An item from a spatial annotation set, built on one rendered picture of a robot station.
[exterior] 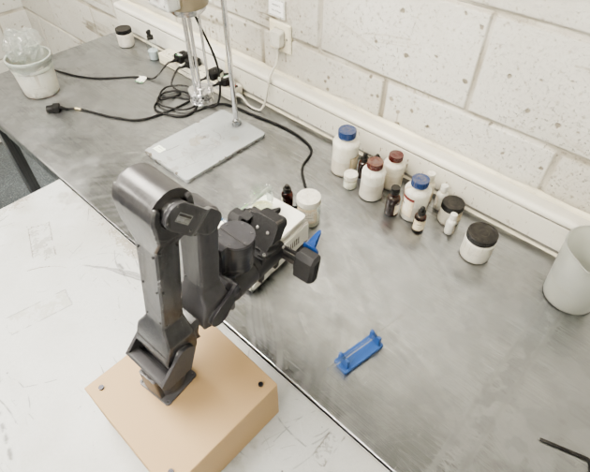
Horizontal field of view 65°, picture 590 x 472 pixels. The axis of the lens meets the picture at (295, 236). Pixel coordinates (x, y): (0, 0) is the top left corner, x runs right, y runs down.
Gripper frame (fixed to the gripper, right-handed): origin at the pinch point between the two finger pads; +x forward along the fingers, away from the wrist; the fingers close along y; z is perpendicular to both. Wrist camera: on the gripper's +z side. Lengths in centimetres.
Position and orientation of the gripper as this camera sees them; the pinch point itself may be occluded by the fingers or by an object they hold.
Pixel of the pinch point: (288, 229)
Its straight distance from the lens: 84.4
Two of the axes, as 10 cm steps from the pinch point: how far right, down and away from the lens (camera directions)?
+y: -8.1, -4.7, 3.5
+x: 5.7, -5.3, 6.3
